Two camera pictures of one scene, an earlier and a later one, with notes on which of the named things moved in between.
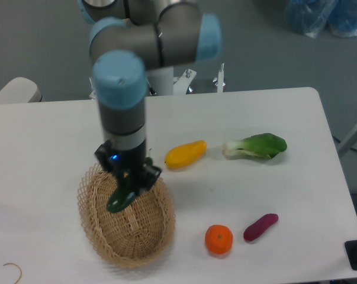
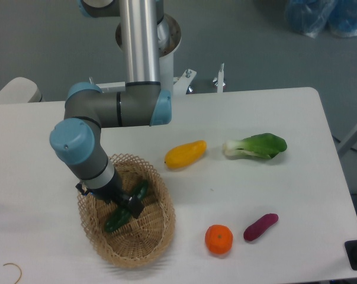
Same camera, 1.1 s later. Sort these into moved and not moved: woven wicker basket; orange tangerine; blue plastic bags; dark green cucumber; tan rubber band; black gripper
Moved: dark green cucumber; black gripper
Not moved: woven wicker basket; tan rubber band; blue plastic bags; orange tangerine
